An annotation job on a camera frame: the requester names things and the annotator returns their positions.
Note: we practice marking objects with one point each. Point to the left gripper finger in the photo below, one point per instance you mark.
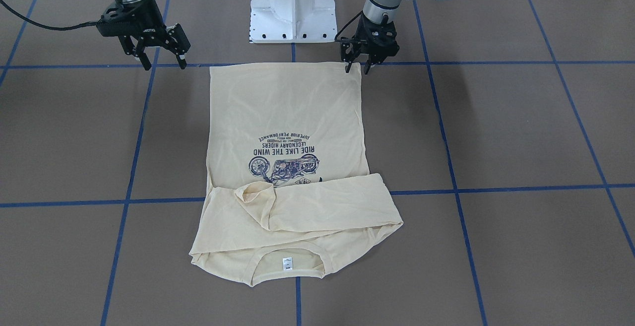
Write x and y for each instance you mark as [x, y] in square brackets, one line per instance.
[350, 49]
[372, 60]

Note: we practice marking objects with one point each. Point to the cream long-sleeve printed shirt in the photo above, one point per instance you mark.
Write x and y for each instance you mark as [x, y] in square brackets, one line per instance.
[289, 190]

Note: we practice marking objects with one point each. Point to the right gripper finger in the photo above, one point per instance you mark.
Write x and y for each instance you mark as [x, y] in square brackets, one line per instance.
[136, 50]
[175, 40]

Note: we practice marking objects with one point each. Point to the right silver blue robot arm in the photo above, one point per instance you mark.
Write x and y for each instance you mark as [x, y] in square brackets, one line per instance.
[138, 24]

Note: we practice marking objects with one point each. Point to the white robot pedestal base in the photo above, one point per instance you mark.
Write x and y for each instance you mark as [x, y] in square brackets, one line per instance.
[292, 21]

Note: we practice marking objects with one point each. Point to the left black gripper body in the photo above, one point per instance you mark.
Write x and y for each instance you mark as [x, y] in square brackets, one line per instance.
[382, 34]

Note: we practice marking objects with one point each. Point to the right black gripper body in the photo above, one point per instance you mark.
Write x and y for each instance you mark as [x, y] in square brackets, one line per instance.
[145, 20]

